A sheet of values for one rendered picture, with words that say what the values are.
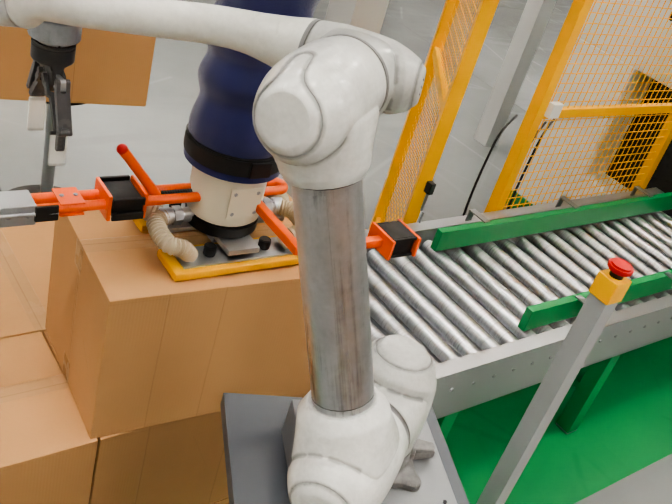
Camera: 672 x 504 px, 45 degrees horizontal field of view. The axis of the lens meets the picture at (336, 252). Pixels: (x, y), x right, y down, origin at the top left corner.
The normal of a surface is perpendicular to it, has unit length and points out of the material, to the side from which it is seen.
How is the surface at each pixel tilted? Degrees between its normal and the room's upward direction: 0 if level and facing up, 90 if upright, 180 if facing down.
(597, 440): 0
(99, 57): 90
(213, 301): 90
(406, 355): 6
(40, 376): 0
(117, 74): 90
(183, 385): 90
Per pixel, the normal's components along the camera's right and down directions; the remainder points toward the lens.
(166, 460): 0.55, 0.57
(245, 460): 0.26, -0.81
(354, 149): 0.74, 0.41
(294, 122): -0.40, 0.32
